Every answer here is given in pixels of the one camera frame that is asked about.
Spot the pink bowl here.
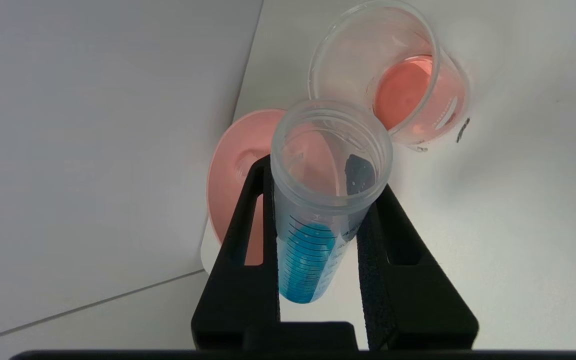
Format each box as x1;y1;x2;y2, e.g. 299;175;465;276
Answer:
206;108;339;267

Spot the test tube with blue pigment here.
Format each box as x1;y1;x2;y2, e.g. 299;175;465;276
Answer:
270;98;394;305

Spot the clear glass beaker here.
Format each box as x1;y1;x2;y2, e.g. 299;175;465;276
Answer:
307;0;472;152

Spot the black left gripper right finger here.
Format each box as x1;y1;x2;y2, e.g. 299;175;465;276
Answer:
355;184;480;351

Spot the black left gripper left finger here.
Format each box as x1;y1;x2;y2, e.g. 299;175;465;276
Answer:
190;155;282;351

